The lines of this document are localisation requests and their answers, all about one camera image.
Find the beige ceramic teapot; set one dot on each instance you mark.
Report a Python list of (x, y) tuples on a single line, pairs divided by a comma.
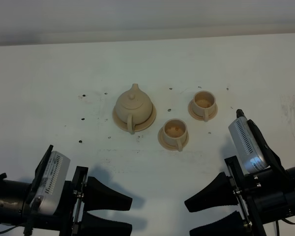
[(133, 107)]

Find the far beige teacup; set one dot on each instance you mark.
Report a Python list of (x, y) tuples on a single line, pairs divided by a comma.
[(203, 104)]

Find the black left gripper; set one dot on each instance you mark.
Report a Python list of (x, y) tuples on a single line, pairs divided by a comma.
[(97, 197)]

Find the far beige cup saucer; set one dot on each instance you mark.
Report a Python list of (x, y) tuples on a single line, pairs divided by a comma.
[(197, 117)]

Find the beige teapot saucer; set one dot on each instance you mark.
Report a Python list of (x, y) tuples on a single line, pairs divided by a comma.
[(138, 127)]

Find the beige teacup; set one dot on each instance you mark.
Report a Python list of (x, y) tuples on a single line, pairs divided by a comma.
[(175, 133), (203, 104)]

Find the beige cup saucer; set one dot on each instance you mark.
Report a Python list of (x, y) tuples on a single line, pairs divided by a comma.
[(168, 146), (197, 117)]

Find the near beige cup saucer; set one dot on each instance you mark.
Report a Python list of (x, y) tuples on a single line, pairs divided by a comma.
[(168, 146)]

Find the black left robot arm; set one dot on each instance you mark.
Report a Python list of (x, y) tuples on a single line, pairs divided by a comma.
[(15, 211)]

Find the near beige teacup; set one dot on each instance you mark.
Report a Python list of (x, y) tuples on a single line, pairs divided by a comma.
[(175, 133)]

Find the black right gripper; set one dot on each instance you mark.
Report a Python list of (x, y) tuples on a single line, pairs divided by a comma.
[(220, 193)]

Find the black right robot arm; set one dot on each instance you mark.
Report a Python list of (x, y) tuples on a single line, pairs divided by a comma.
[(263, 197)]

